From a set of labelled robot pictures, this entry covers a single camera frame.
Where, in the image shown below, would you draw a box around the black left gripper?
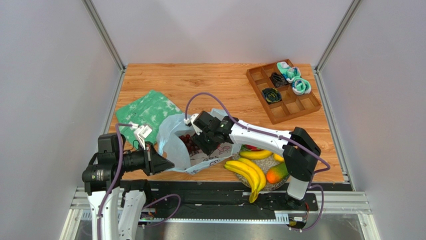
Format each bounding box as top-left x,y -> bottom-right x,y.
116,140 -> 174,175

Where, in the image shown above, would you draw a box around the light blue plastic bag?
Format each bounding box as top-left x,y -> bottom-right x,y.
156,113 -> 242,175

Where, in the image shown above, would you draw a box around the red fake dragon fruit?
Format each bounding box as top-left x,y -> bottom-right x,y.
240,144 -> 262,152

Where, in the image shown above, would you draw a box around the yellow fake banana bunch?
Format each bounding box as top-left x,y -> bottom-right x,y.
224,158 -> 266,204

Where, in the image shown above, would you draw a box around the yellow fake bell pepper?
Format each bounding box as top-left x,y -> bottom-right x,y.
273,153 -> 285,163

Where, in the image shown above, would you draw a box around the green fake mango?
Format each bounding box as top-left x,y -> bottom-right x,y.
266,162 -> 289,184

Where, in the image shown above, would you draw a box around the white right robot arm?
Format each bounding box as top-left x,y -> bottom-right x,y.
183,111 -> 321,202

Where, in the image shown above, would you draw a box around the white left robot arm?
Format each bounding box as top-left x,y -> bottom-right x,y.
81,133 -> 175,240

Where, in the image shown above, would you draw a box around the dark fake grapes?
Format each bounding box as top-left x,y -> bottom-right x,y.
179,134 -> 200,156

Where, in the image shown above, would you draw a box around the green white cloth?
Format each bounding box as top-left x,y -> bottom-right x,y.
115,90 -> 182,144

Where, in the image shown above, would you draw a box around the speckled round plate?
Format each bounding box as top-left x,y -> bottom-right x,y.
232,153 -> 290,192

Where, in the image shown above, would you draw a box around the dark blue yellow rolled sock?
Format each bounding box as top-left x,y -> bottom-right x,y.
261,87 -> 282,105

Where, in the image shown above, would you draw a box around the wooden compartment tray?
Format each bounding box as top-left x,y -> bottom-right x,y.
246,62 -> 322,125

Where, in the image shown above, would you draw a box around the black patterned rolled sock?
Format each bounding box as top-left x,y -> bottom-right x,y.
269,72 -> 289,88

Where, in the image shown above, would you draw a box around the green white sock far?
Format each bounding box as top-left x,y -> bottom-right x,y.
276,61 -> 301,83

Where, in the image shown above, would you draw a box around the green white sock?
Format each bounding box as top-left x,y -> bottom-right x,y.
276,61 -> 301,83
291,77 -> 312,96

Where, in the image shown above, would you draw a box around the green white sock near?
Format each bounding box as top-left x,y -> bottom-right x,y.
291,77 -> 312,96

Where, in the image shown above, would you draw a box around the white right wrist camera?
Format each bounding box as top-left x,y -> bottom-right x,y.
183,113 -> 199,127

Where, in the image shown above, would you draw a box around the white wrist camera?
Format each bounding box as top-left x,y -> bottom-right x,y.
183,113 -> 199,127
130,122 -> 153,149

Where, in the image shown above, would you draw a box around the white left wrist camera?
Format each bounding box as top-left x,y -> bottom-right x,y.
130,122 -> 153,149

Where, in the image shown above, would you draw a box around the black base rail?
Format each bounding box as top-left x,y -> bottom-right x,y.
114,179 -> 319,221

